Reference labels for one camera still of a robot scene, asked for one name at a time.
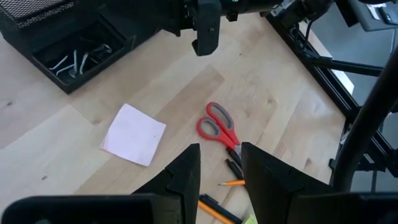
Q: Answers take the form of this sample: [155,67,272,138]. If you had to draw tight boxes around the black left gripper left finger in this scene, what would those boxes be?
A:
[132,142,202,224]

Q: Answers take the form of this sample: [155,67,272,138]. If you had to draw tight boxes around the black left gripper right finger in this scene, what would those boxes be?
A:
[241,141,336,224]

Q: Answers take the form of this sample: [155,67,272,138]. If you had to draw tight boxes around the black pen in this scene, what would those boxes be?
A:
[198,194,244,224]
[225,147,243,169]
[224,158,246,181]

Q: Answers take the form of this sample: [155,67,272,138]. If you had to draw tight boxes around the orange pencil pink eraser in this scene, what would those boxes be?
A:
[218,179,246,187]
[197,200,236,224]

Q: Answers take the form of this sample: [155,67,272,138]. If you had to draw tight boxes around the yellow-green sticky note pad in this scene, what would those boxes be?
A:
[241,213,259,224]

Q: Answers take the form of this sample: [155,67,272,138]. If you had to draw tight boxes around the red-handled scissors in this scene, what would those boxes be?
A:
[195,101,243,156]

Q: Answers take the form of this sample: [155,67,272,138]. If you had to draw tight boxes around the black binder clip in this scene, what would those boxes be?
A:
[70,49,90,78]
[90,42,113,60]
[48,55,71,77]

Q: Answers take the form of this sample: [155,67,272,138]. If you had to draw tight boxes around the black mesh desk organizer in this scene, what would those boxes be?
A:
[0,0,162,95]

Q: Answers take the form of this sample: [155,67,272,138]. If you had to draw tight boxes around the grey desk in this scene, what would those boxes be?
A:
[348,0,398,32]

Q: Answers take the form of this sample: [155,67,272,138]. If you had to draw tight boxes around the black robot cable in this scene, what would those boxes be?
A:
[329,46,398,194]

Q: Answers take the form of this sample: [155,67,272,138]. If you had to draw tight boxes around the black table frame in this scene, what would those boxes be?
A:
[264,12,398,175]

